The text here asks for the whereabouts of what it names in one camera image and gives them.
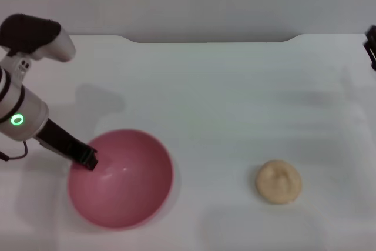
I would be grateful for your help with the pink plastic bowl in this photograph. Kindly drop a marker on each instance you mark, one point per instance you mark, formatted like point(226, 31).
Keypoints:
point(126, 186)

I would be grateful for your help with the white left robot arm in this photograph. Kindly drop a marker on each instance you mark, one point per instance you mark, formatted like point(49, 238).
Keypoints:
point(17, 104)

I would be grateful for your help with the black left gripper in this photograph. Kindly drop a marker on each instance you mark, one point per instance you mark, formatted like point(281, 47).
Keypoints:
point(57, 139)

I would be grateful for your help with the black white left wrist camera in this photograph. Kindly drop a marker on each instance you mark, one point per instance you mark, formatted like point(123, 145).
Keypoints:
point(32, 36)

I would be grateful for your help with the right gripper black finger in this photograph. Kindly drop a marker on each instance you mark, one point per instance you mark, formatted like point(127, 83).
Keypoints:
point(371, 55)
point(371, 32)

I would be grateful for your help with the silver left camera bracket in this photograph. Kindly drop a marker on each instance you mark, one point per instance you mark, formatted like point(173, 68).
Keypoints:
point(22, 67)

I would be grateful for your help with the beige egg yolk pastry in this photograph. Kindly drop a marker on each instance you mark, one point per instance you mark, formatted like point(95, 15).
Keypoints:
point(278, 182)

